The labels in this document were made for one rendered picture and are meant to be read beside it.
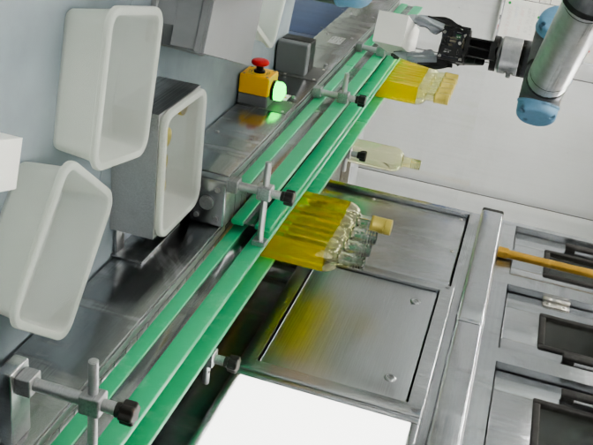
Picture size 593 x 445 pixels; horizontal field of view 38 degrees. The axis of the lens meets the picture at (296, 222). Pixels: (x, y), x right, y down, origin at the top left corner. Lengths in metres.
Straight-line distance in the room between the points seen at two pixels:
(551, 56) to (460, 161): 6.39
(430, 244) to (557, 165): 5.73
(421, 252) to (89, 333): 1.02
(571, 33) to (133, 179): 0.73
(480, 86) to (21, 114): 6.67
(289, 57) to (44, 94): 1.09
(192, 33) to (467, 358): 0.80
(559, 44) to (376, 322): 0.65
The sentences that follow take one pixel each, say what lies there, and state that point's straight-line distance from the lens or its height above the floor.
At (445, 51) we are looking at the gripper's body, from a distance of 1.79.
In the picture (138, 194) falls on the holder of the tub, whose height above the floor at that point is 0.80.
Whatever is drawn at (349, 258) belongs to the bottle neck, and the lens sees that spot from 1.68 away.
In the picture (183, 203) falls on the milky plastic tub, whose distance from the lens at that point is 1.55.
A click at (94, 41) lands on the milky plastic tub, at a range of 1.19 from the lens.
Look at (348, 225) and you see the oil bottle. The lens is 1.77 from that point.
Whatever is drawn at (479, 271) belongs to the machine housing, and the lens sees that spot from 2.02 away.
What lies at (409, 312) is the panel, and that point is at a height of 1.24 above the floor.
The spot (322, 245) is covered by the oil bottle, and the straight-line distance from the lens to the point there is 1.66.
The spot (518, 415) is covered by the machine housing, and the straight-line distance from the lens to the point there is 1.68.
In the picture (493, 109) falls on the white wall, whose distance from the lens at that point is 7.70.
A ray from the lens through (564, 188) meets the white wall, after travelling 7.92.
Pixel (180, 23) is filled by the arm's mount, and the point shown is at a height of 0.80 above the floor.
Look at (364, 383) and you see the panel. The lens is 1.58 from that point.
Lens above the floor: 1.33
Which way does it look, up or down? 12 degrees down
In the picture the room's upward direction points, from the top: 104 degrees clockwise
